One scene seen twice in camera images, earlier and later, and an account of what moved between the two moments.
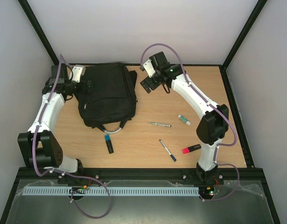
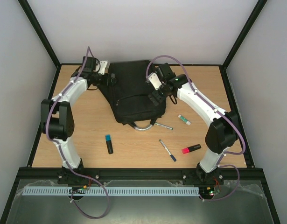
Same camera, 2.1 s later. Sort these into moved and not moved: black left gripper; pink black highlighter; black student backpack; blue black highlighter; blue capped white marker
Moved: black student backpack; black left gripper
Not moved: blue black highlighter; blue capped white marker; pink black highlighter
